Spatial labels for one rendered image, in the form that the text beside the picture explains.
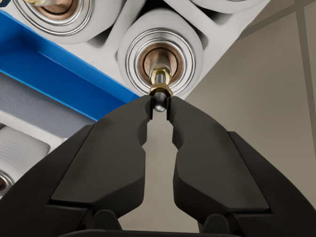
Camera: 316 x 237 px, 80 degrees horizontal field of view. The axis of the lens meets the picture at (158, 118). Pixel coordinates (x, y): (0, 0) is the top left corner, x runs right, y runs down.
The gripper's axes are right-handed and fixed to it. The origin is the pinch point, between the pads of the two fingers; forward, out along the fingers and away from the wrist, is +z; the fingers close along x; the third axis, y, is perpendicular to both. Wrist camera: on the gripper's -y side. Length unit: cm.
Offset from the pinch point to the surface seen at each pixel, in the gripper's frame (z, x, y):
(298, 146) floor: 34, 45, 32
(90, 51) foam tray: 16.4, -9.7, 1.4
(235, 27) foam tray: 16.4, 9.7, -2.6
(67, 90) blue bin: 26.5, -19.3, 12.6
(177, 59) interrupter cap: 9.2, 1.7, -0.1
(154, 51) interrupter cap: 9.3, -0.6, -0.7
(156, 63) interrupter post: 6.7, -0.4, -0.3
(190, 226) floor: 34, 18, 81
